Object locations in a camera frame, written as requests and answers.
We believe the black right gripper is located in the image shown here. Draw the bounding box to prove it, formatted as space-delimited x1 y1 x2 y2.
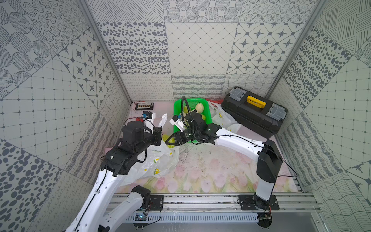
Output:
165 128 200 147

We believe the white plastic bag lemon print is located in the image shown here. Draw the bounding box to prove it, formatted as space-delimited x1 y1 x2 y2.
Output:
118 113 180 186

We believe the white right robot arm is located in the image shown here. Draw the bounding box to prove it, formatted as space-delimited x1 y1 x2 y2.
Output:
165 123 283 210

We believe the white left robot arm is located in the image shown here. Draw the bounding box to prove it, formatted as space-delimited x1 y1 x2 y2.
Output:
67 118 162 232

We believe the green plastic basket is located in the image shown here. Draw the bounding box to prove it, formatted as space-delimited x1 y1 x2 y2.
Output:
171 98 214 146

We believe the black smartphone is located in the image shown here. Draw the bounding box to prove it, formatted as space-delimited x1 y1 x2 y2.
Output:
135 102 154 111

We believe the red plastic bag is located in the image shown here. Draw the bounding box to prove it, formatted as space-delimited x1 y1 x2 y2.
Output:
208 99 223 104

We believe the black toolbox yellow latch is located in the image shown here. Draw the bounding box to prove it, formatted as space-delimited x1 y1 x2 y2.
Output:
221 87 288 139

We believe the black corrugated cable hose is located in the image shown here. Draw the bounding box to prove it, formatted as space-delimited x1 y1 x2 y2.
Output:
181 96 195 122

